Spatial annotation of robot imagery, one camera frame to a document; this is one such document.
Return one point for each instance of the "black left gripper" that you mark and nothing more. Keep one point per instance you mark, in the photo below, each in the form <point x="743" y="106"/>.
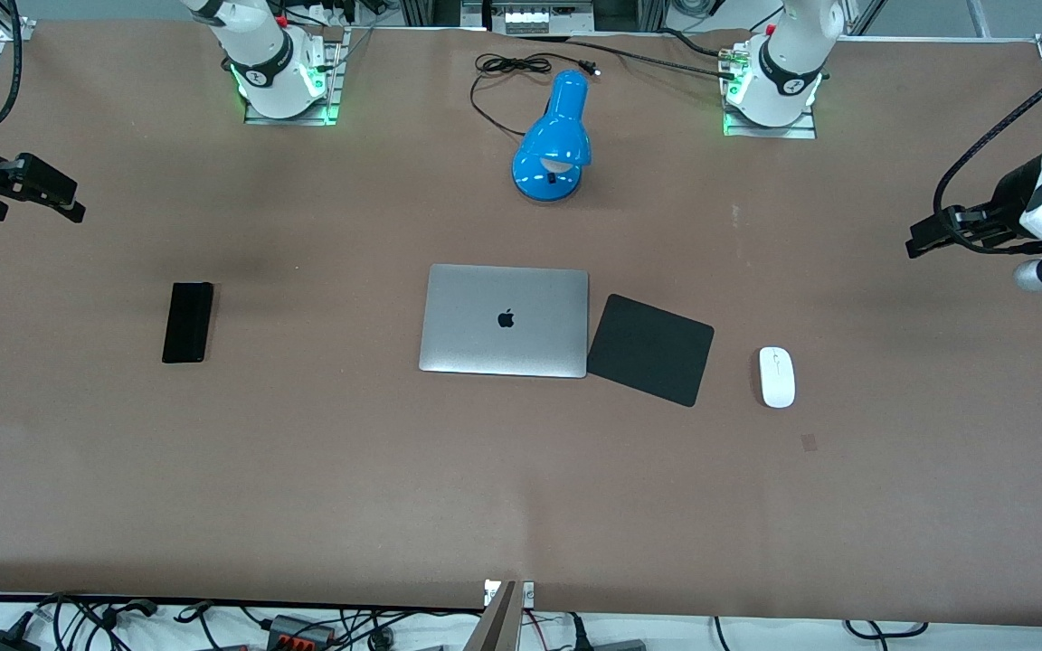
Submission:
<point x="1012" y="195"/>

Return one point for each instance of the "black smartphone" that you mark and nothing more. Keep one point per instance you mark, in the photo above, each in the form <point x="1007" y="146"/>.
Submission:
<point x="187" y="323"/>

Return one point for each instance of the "white computer mouse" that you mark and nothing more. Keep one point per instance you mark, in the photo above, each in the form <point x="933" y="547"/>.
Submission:
<point x="777" y="378"/>

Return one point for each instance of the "black mouse pad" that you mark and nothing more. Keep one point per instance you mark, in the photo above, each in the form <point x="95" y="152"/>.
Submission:
<point x="652" y="348"/>

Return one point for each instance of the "blue desk lamp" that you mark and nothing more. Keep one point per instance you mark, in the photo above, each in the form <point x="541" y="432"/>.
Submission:
<point x="557" y="136"/>

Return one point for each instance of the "silver closed laptop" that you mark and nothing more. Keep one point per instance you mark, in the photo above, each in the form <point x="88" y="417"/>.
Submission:
<point x="503" y="321"/>

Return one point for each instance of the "white power strip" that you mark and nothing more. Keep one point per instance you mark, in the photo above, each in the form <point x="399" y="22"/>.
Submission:
<point x="530" y="18"/>

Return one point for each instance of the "black box with orange connectors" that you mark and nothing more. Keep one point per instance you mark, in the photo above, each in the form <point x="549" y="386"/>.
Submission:
<point x="299" y="630"/>

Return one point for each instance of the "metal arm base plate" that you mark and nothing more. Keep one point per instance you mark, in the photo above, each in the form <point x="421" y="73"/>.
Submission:
<point x="334" y="90"/>
<point x="797" y="132"/>

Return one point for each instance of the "aluminium frame post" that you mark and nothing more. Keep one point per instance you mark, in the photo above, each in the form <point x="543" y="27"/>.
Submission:
<point x="421" y="11"/>

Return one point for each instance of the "small metal camera bracket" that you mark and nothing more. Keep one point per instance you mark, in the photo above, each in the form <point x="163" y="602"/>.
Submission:
<point x="527" y="593"/>

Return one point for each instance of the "brown camera mount post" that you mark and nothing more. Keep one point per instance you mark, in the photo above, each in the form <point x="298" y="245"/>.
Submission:
<point x="498" y="624"/>

